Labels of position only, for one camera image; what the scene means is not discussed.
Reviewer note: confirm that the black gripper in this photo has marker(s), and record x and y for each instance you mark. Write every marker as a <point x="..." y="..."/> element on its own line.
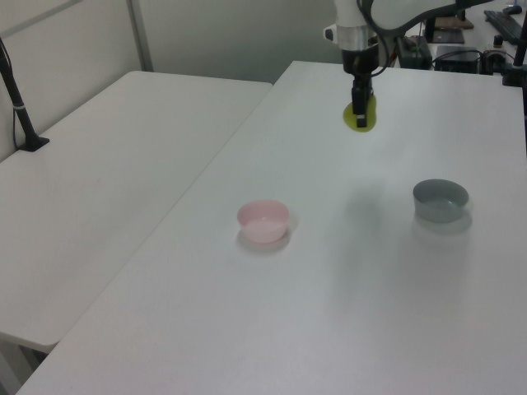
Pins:
<point x="360" y="61"/>

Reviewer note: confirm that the brown wooden board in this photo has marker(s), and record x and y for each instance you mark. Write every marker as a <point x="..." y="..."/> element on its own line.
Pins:
<point x="463" y="24"/>

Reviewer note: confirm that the white side table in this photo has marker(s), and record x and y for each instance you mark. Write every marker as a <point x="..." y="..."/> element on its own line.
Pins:
<point x="103" y="185"/>

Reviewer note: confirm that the black camera pole stand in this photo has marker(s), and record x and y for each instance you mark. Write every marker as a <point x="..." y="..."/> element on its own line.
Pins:
<point x="20" y="111"/>

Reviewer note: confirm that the grey plastic bowl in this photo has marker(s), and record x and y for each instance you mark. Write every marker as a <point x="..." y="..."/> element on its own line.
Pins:
<point x="440" y="205"/>

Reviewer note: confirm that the grey aluminium frame post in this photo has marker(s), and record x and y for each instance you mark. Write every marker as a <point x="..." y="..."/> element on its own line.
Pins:
<point x="140" y="33"/>

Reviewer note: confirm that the small grey motor device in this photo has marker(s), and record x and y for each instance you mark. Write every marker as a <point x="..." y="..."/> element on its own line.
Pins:
<point x="494" y="55"/>

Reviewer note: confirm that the black electronics box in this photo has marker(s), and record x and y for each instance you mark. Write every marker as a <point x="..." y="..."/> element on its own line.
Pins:
<point x="457" y="61"/>

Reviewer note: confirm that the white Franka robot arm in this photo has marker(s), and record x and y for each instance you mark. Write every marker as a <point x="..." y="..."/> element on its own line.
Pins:
<point x="348" y="16"/>

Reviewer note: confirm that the pink plastic bowl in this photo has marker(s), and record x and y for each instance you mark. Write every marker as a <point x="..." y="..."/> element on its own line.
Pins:
<point x="263" y="226"/>

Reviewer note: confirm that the black keyboard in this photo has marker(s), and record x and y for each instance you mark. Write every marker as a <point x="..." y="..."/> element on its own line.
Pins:
<point x="504" y="24"/>

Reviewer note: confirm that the black monitor stand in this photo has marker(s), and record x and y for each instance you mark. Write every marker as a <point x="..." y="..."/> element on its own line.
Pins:
<point x="446" y="37"/>

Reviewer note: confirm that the black clamp pole stand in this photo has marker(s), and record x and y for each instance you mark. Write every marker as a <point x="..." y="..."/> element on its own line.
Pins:
<point x="519" y="53"/>

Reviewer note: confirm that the black green device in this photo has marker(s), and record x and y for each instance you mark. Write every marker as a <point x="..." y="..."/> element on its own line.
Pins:
<point x="413" y="53"/>

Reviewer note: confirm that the black computer mouse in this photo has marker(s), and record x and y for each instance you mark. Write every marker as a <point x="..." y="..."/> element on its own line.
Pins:
<point x="512" y="9"/>

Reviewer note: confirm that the green pear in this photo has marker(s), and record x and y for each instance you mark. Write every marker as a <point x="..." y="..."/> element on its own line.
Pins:
<point x="371" y="115"/>

